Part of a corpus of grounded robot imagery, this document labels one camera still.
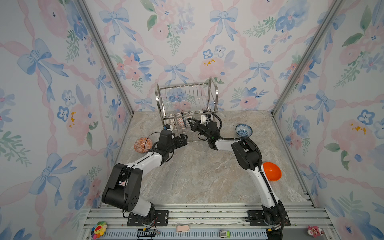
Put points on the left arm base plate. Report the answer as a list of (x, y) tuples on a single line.
[(158, 218)]

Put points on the pink eraser block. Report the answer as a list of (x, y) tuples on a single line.
[(182, 229)]

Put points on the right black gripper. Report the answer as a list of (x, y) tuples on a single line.
[(197, 126)]

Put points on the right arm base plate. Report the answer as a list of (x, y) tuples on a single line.
[(260, 218)]

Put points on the orange patterned bowl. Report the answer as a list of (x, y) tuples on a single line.
[(143, 145)]

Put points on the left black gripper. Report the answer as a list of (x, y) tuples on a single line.
[(183, 140)]

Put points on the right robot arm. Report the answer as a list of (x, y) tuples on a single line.
[(249, 157)]

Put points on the blue white floral bowl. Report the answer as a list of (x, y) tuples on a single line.
[(243, 130)]

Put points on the small green device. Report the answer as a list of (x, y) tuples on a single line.
[(224, 234)]

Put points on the colourful flower toy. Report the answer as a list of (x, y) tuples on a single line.
[(99, 230)]

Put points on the dark blue patterned bowl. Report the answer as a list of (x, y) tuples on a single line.
[(180, 122)]

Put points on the plain orange bowl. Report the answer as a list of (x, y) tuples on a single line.
[(272, 171)]

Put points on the pink plush toy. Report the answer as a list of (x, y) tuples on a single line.
[(315, 231)]

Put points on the white maroon patterned bowl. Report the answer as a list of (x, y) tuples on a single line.
[(172, 122)]

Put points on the chrome wire dish rack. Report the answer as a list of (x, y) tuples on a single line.
[(180, 101)]

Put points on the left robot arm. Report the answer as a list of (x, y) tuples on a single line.
[(123, 188)]

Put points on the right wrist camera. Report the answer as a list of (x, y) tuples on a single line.
[(205, 119)]

